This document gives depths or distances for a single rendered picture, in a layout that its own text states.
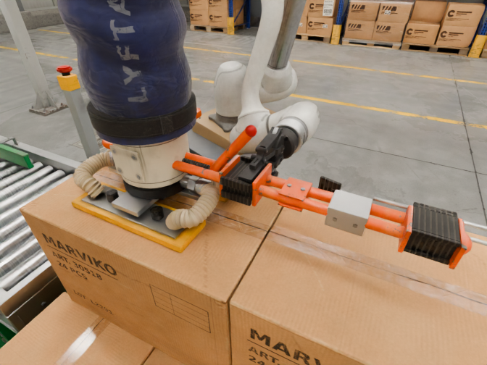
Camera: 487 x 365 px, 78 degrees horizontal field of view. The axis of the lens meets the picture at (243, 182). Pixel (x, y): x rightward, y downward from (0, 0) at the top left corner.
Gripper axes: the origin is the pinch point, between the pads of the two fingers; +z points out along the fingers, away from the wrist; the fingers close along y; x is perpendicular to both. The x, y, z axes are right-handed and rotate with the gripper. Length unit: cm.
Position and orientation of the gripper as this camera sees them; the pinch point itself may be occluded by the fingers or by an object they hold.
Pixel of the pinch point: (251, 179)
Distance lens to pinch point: 63.3
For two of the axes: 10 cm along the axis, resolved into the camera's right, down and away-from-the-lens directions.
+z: -4.5, 5.2, -7.3
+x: -8.9, -2.6, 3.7
